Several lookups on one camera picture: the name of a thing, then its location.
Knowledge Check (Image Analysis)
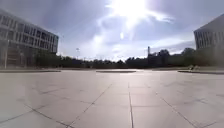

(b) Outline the low raised grass bed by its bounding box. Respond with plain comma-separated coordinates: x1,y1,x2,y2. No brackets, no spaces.
177,68,224,75
0,68,62,74
95,69,137,74

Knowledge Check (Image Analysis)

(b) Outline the row of dark trees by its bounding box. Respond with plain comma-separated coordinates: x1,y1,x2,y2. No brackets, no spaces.
33,47,224,70

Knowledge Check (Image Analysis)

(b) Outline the grey concrete slab plaza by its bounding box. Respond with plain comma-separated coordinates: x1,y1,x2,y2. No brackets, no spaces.
0,68,224,128

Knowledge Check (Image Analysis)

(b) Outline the pale banded building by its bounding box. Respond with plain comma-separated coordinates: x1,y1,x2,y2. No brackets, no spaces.
193,13,224,51

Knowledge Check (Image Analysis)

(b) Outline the grey glass grid building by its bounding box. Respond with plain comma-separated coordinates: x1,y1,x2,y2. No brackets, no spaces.
0,8,60,70

